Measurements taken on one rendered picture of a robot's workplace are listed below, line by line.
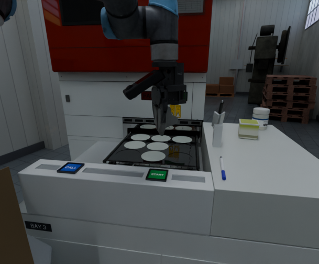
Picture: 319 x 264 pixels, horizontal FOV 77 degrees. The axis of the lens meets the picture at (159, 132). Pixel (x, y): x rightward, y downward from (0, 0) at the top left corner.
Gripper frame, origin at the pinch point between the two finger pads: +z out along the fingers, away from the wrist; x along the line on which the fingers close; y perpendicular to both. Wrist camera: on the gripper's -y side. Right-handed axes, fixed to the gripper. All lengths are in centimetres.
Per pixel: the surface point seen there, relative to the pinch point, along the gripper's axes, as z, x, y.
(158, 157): 16.0, 15.1, 4.9
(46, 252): 23.6, -9.2, -33.4
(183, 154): 16.3, 14.3, 15.8
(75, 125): 13, 72, -27
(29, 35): -64, 281, -78
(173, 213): 18.6, -14.0, -1.7
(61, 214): 22.3, 2.6, -30.9
